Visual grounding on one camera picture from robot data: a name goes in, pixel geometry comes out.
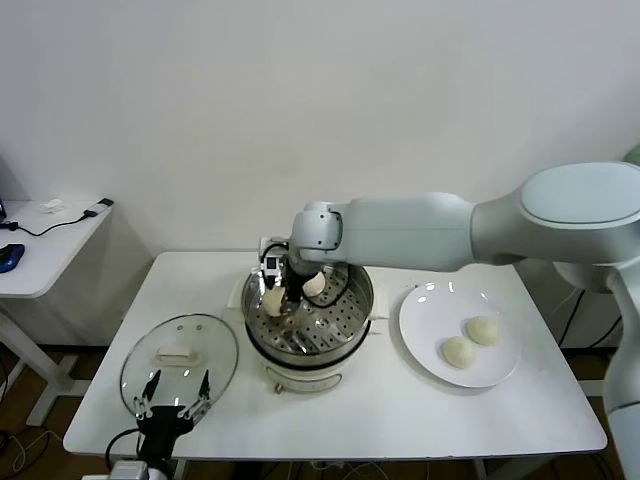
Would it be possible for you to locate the blue computer mouse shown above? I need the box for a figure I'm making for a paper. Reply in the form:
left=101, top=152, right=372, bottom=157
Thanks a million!
left=0, top=243, right=26, bottom=274

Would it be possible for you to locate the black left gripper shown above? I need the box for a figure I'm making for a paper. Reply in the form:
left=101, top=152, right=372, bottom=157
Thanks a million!
left=132, top=368, right=211, bottom=462

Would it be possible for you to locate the glass lid with cream handle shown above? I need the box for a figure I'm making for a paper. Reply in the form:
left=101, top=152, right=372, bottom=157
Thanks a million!
left=118, top=313, right=240, bottom=422

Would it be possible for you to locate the white side desk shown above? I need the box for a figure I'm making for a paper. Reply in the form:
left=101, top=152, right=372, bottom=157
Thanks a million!
left=0, top=199, right=115, bottom=426

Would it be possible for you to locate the white round plate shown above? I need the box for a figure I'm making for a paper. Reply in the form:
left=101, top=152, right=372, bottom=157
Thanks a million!
left=398, top=281, right=521, bottom=389

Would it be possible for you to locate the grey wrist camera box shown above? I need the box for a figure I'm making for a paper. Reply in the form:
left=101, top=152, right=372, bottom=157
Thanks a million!
left=109, top=459, right=151, bottom=480
left=258, top=238, right=289, bottom=290

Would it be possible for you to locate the thin black desk cable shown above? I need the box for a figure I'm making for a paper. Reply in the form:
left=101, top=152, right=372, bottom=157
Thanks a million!
left=0, top=212, right=99, bottom=239

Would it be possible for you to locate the cream electric cooker base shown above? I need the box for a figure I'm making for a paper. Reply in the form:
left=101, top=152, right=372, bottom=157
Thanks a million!
left=227, top=277, right=390, bottom=396

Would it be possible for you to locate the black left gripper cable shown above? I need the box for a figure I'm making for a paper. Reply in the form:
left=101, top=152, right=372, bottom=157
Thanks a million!
left=105, top=428, right=144, bottom=469

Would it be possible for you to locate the black power cable with adapter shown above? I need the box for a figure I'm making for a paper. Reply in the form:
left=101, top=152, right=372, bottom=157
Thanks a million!
left=558, top=287, right=586, bottom=349

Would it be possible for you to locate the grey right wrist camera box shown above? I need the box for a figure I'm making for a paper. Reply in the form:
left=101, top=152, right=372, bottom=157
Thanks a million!
left=258, top=238, right=289, bottom=290

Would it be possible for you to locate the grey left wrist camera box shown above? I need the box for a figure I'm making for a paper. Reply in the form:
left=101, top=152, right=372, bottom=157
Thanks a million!
left=109, top=459, right=151, bottom=480

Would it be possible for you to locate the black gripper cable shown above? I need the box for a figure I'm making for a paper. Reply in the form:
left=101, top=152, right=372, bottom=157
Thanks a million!
left=105, top=428, right=144, bottom=469
left=302, top=272, right=354, bottom=309

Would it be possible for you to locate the white steamed baozi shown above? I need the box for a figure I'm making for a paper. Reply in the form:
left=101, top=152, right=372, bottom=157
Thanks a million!
left=466, top=315, right=502, bottom=347
left=441, top=335, right=479, bottom=372
left=262, top=286, right=288, bottom=318
left=303, top=272, right=327, bottom=299

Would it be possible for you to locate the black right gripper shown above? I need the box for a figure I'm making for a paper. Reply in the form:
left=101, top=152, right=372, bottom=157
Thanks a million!
left=284, top=264, right=309, bottom=304

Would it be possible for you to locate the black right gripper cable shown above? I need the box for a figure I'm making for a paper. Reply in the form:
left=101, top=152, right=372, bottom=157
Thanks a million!
left=302, top=272, right=354, bottom=309

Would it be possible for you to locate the steel perforated steamer basket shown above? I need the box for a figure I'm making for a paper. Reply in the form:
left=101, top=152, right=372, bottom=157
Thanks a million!
left=241, top=254, right=374, bottom=367

